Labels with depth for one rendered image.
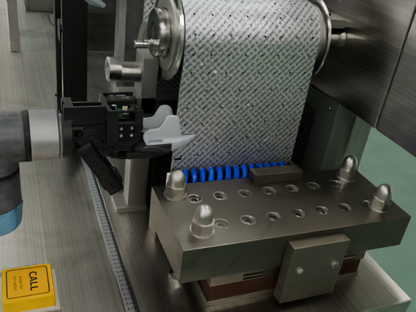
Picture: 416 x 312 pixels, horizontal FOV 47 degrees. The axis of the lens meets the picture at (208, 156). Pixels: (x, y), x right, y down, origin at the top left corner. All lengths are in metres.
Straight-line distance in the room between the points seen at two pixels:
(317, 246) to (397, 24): 0.37
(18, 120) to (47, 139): 0.05
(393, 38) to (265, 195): 0.32
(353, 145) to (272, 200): 0.44
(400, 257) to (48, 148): 2.13
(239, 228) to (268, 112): 0.23
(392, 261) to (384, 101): 1.78
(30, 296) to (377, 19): 0.68
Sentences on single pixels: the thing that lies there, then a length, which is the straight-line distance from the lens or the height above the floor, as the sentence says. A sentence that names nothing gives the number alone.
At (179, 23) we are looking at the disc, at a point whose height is 1.28.
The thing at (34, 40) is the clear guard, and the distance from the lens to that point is 1.77.
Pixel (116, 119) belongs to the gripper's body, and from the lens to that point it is 0.70.
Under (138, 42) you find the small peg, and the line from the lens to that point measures 0.77.
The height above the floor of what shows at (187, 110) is 1.14.
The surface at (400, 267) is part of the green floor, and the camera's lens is 2.54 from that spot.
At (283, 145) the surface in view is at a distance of 0.88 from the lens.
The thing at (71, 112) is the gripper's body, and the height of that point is 1.15.
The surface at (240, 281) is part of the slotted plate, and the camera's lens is 0.76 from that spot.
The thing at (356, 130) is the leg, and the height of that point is 1.01.
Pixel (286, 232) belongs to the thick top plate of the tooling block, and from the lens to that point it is 0.72.
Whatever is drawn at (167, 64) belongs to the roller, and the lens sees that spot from 0.76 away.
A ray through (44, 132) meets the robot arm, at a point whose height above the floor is 1.13.
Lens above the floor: 1.45
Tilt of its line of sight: 29 degrees down
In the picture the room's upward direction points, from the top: 9 degrees clockwise
